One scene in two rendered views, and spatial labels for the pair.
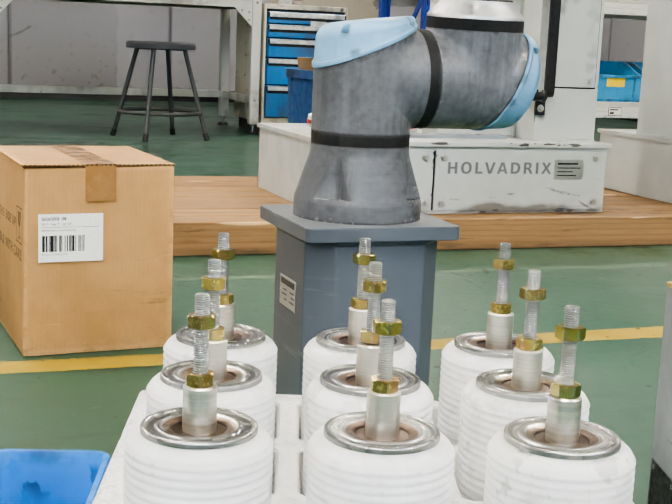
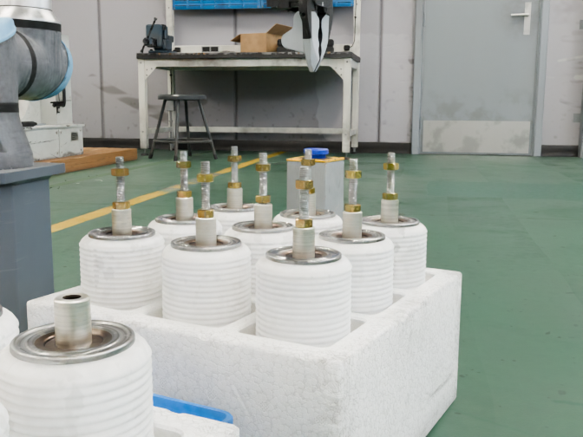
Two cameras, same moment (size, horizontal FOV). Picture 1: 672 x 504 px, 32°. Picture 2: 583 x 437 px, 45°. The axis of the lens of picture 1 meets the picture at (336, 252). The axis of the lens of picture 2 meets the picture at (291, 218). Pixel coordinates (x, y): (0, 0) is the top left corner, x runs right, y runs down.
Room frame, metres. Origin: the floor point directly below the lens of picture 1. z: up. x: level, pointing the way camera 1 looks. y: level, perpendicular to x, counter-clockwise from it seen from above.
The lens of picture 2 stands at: (0.37, 0.68, 0.40)
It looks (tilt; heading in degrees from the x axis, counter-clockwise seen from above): 9 degrees down; 301
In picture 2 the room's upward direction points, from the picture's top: straight up
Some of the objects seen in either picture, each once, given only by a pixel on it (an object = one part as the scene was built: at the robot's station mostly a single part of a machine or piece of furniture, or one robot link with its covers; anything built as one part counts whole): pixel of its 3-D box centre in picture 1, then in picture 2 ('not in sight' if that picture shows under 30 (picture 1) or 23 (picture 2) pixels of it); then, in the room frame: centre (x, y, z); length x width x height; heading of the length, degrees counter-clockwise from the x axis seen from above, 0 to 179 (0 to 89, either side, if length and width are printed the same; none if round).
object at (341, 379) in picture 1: (370, 381); (263, 227); (0.84, -0.03, 0.25); 0.08 x 0.08 x 0.01
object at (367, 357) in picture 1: (370, 364); (263, 217); (0.84, -0.03, 0.26); 0.02 x 0.02 x 0.03
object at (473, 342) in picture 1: (498, 345); (234, 208); (0.96, -0.14, 0.25); 0.08 x 0.08 x 0.01
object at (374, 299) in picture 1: (373, 312); (263, 184); (0.84, -0.03, 0.30); 0.01 x 0.01 x 0.08
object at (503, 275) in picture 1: (502, 287); (234, 172); (0.96, -0.14, 0.30); 0.01 x 0.01 x 0.08
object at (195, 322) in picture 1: (201, 320); (304, 184); (0.72, 0.08, 0.32); 0.02 x 0.02 x 0.01; 63
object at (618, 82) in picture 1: (592, 80); not in sight; (6.45, -1.36, 0.36); 0.50 x 0.38 x 0.21; 19
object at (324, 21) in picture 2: not in sight; (307, 42); (0.95, -0.33, 0.50); 0.06 x 0.03 x 0.09; 3
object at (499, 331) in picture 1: (499, 331); (234, 198); (0.96, -0.14, 0.26); 0.02 x 0.02 x 0.03
